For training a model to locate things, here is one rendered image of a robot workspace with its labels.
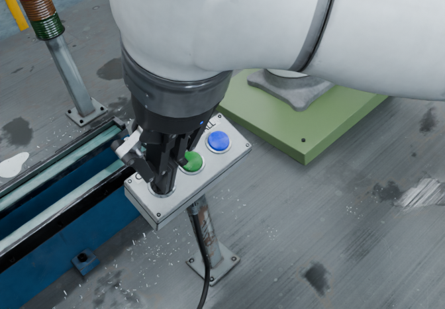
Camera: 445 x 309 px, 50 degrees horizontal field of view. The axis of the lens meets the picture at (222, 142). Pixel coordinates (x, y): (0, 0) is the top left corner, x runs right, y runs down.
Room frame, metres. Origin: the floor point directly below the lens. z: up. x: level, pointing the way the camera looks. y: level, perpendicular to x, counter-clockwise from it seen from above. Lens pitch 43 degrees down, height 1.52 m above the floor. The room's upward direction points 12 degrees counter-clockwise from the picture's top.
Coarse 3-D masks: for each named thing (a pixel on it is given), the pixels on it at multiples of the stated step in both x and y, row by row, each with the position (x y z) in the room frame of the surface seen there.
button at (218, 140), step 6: (216, 132) 0.49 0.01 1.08; (222, 132) 0.49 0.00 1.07; (210, 138) 0.48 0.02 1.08; (216, 138) 0.48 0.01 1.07; (222, 138) 0.48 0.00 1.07; (228, 138) 0.48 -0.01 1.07; (210, 144) 0.47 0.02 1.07; (216, 144) 0.47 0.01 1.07; (222, 144) 0.47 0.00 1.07; (228, 144) 0.47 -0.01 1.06; (216, 150) 0.47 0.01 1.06; (222, 150) 0.47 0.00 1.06
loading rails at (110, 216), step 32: (96, 128) 0.74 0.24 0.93; (64, 160) 0.68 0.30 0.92; (96, 160) 0.69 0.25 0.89; (0, 192) 0.62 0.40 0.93; (32, 192) 0.61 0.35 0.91; (64, 192) 0.64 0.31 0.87; (96, 192) 0.57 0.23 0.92; (0, 224) 0.57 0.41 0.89; (32, 224) 0.53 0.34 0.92; (64, 224) 0.53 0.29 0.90; (96, 224) 0.56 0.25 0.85; (0, 256) 0.47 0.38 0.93; (32, 256) 0.49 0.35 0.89; (64, 256) 0.52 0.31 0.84; (96, 256) 0.52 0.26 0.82; (0, 288) 0.46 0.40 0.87; (32, 288) 0.48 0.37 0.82
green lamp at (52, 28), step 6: (48, 18) 0.94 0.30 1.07; (54, 18) 0.95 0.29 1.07; (36, 24) 0.94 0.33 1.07; (42, 24) 0.94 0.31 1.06; (48, 24) 0.94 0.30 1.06; (54, 24) 0.95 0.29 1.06; (60, 24) 0.96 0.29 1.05; (36, 30) 0.94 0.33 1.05; (42, 30) 0.94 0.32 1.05; (48, 30) 0.94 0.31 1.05; (54, 30) 0.94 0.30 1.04; (60, 30) 0.95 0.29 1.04; (42, 36) 0.94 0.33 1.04; (48, 36) 0.94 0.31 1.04
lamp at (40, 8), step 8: (32, 0) 0.94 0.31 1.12; (40, 0) 0.94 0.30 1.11; (48, 0) 0.96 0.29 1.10; (24, 8) 0.95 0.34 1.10; (32, 8) 0.94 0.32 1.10; (40, 8) 0.94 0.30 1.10; (48, 8) 0.95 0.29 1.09; (32, 16) 0.94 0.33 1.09; (40, 16) 0.94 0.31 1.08; (48, 16) 0.94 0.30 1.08
